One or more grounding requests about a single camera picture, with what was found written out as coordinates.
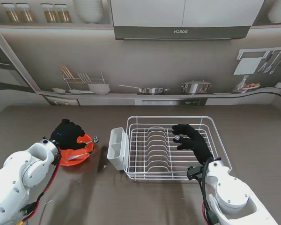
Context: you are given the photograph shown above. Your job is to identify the printed kitchen scene backdrop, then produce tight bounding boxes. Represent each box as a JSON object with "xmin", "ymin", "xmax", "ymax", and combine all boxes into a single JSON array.
[{"xmin": 0, "ymin": 0, "xmax": 281, "ymax": 115}]

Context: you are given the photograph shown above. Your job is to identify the steel fork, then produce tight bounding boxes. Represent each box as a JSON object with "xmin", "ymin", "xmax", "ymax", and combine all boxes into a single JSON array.
[{"xmin": 67, "ymin": 151, "xmax": 93, "ymax": 161}]

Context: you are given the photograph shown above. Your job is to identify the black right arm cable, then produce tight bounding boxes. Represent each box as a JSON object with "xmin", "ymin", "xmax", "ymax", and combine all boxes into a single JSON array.
[{"xmin": 200, "ymin": 158, "xmax": 216, "ymax": 225}]

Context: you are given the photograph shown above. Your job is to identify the steel measuring scoop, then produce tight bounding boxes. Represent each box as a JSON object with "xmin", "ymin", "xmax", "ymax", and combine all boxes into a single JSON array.
[{"xmin": 77, "ymin": 135, "xmax": 100, "ymax": 148}]

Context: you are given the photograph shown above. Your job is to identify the red left arm cable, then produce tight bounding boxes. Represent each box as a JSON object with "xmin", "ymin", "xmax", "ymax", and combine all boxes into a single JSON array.
[{"xmin": 21, "ymin": 150, "xmax": 61, "ymax": 225}]

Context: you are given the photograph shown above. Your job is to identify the white plastic utensil holder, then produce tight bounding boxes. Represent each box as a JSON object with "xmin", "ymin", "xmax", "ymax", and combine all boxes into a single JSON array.
[{"xmin": 107, "ymin": 127, "xmax": 127, "ymax": 171}]

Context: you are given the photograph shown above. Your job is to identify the orange plastic bowl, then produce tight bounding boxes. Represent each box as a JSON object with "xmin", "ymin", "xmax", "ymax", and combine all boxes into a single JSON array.
[{"xmin": 59, "ymin": 133, "xmax": 95, "ymax": 167}]

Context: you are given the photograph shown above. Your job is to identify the white wire dish rack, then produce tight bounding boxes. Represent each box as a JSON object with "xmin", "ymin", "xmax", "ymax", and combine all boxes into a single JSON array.
[{"xmin": 123, "ymin": 115, "xmax": 232, "ymax": 182}]

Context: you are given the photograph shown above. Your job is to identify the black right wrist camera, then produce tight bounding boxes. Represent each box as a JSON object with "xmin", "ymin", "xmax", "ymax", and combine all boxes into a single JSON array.
[{"xmin": 186, "ymin": 165, "xmax": 203, "ymax": 180}]

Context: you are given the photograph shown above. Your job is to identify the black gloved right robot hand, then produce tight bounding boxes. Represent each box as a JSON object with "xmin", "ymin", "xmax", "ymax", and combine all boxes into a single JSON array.
[{"xmin": 172, "ymin": 123, "xmax": 214, "ymax": 165}]

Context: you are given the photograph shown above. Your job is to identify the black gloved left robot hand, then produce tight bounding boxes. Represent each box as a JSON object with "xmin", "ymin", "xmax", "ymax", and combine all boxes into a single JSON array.
[{"xmin": 50, "ymin": 119, "xmax": 89, "ymax": 150}]

